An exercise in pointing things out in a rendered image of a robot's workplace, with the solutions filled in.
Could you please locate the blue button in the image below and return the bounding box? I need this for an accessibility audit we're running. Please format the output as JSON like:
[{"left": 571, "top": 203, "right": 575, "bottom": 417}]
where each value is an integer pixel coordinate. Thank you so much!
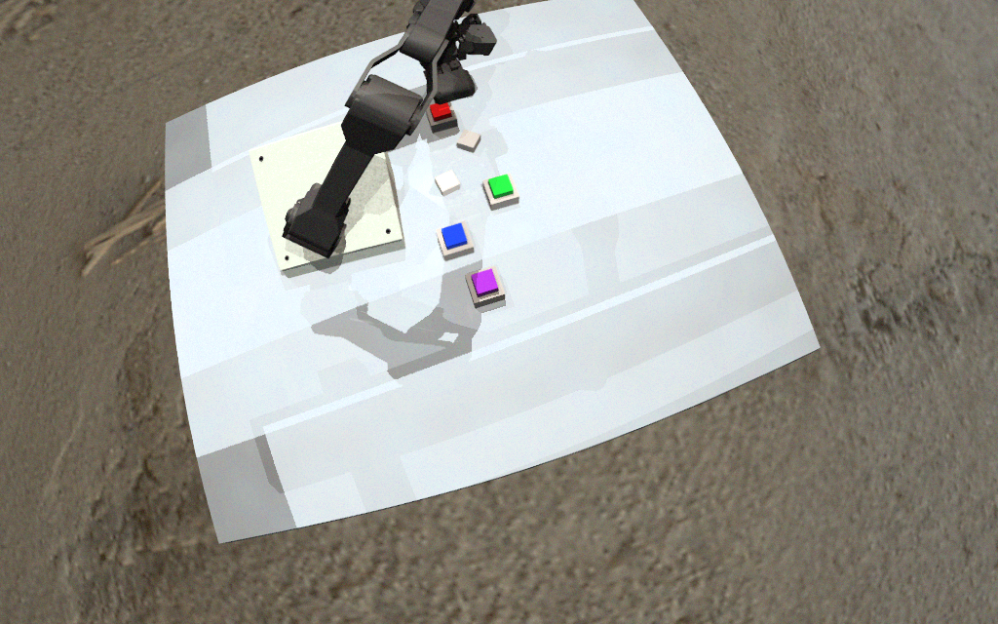
[{"left": 436, "top": 221, "right": 474, "bottom": 262}]

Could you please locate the purple button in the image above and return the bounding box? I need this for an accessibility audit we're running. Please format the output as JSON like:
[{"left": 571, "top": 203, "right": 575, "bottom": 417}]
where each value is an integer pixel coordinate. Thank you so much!
[{"left": 465, "top": 265, "right": 505, "bottom": 308}]

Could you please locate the red button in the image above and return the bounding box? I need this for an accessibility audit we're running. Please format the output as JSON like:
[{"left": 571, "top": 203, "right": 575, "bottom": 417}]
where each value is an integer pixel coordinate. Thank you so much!
[{"left": 426, "top": 101, "right": 458, "bottom": 133}]

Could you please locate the green button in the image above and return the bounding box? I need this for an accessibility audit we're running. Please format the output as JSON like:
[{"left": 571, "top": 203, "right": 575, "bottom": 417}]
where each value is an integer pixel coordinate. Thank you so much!
[{"left": 482, "top": 174, "right": 519, "bottom": 211}]

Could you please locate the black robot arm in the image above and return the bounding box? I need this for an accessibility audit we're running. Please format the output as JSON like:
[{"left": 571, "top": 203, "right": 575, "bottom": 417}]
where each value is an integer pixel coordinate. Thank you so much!
[{"left": 282, "top": 0, "right": 497, "bottom": 259}]

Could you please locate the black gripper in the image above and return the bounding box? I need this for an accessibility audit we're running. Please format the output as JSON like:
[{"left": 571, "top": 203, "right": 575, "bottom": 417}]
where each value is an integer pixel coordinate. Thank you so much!
[{"left": 434, "top": 26, "right": 476, "bottom": 105}]

